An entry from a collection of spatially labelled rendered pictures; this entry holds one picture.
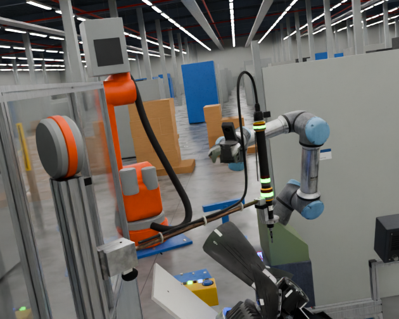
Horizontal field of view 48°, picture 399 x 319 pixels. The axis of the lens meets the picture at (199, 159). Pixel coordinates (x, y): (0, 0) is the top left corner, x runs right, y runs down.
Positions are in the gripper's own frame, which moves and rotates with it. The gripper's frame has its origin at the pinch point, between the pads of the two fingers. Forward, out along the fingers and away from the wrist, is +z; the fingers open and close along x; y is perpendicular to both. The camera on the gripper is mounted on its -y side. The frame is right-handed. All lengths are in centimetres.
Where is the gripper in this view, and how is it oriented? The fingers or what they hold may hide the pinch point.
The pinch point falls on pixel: (220, 153)
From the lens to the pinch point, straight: 170.5
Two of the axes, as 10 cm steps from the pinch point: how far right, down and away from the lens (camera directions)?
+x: -9.4, 0.0, 3.5
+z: -3.3, 3.3, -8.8
